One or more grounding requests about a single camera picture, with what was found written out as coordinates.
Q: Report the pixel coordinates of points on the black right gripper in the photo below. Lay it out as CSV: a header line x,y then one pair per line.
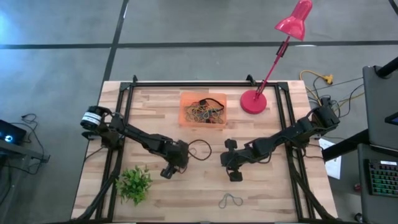
x,y
231,143

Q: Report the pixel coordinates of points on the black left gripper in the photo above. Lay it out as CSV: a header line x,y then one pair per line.
x,y
168,173

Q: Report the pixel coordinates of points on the red rubber band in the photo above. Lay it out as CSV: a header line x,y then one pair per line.
x,y
211,119

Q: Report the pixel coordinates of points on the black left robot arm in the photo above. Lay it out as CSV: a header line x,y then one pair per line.
x,y
140,137

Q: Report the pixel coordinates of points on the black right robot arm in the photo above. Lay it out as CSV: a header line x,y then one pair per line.
x,y
295,132

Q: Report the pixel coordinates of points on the orange translucent plastic bin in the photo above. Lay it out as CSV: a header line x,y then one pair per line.
x,y
186,95

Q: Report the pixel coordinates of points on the green artificial plant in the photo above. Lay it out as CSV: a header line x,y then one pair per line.
x,y
133,185

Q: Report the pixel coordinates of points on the red desk lamp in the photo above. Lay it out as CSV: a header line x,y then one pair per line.
x,y
253,102

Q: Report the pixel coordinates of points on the black power adapter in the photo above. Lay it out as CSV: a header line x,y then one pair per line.
x,y
326,100

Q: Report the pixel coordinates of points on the white paper sheet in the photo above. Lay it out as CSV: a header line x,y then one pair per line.
x,y
334,165

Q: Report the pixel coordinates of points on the black metal bar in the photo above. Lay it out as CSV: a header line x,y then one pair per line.
x,y
348,144
387,68

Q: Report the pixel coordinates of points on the small red object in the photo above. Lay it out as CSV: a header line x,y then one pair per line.
x,y
357,187

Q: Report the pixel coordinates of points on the grey desk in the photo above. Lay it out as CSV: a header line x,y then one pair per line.
x,y
363,202

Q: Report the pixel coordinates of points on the grey side table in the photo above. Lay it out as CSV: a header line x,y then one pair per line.
x,y
18,151

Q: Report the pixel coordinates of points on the grey panel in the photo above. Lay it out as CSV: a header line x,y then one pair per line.
x,y
379,102

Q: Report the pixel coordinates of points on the backlit keyboard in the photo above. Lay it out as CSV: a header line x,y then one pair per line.
x,y
384,179

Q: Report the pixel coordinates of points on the black device blue light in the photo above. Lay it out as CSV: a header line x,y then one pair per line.
x,y
12,132

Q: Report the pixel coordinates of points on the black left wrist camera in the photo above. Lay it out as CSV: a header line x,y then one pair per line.
x,y
179,153

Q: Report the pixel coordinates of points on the black aluminium table frame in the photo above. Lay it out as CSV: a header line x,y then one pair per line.
x,y
202,84

